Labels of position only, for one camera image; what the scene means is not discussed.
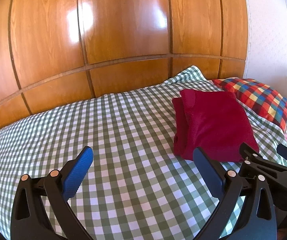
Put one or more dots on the dark red knit garment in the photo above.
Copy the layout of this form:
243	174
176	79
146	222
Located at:
213	121

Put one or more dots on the wooden panelled wardrobe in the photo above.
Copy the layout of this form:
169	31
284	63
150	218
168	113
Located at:
55	52

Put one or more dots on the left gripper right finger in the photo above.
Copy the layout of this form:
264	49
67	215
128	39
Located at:
257	219

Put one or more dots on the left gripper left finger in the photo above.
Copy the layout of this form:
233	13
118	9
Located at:
29	219

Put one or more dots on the multicolour plaid pillow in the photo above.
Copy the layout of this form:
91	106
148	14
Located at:
261	98

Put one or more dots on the green white checkered bedspread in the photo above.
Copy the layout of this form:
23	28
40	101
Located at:
136	188

